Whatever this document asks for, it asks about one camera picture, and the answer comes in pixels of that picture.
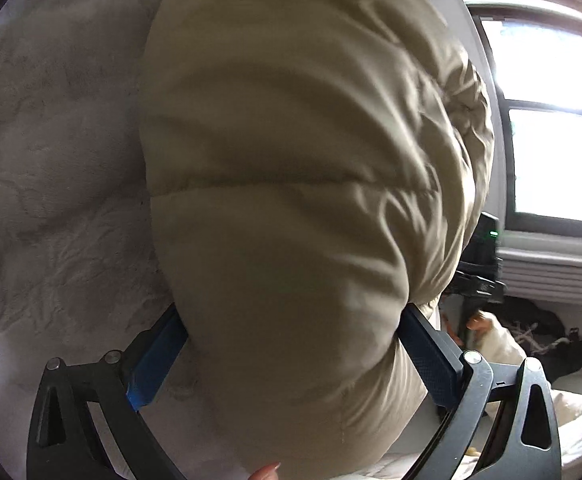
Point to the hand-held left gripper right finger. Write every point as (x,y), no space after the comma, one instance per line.
(428,355)

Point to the black clothes pile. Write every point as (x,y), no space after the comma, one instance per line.
(561,340)

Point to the white cloth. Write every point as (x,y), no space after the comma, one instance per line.
(576,425)

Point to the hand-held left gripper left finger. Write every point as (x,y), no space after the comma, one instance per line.
(158,360)

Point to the white radiator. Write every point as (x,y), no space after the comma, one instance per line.
(556,275)

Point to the lavender fleece blanket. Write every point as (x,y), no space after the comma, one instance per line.
(61,185)

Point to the person's left hand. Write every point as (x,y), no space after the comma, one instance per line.
(267,472)

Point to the person's right hand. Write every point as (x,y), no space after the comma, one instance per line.
(481,324)

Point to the beige puffer jacket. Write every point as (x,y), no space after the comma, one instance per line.
(311,185)

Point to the window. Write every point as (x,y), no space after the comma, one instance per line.
(556,110)

